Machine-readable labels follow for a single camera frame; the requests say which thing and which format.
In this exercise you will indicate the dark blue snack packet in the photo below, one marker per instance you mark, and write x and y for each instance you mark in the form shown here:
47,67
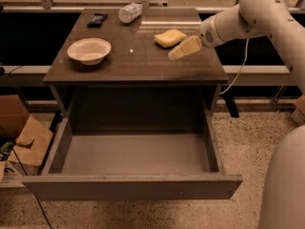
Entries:
97,21

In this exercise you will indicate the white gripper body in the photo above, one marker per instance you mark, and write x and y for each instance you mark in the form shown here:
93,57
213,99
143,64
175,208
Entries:
206,34

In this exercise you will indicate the white paper bowl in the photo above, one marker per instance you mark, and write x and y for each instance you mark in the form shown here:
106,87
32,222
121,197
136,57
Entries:
89,51

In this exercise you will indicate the clear plastic bottle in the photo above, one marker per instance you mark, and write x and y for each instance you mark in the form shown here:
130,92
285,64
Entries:
130,12

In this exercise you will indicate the cardboard box at right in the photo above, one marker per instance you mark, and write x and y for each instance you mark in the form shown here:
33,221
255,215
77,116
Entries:
299,113

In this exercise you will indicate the dark brown cabinet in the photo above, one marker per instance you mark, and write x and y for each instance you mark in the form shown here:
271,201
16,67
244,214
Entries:
135,60

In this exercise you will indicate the brown cardboard box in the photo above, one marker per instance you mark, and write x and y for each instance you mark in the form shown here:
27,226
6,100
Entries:
24,139

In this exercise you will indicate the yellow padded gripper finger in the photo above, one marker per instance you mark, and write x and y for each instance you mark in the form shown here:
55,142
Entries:
188,46

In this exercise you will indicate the open grey top drawer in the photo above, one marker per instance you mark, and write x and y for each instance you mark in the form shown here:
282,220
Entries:
131,146

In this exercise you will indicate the yellow sponge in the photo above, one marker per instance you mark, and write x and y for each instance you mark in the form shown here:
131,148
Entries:
169,38

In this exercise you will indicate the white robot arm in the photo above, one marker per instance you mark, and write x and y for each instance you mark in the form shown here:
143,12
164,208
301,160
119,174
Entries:
283,201

